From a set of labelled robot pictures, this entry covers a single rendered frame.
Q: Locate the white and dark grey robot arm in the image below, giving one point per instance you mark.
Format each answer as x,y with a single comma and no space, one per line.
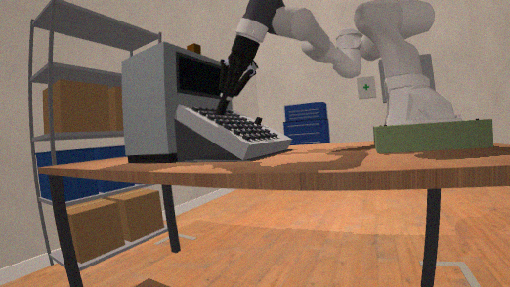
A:
384,25

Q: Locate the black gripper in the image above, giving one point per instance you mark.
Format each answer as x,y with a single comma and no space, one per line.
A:
243,52

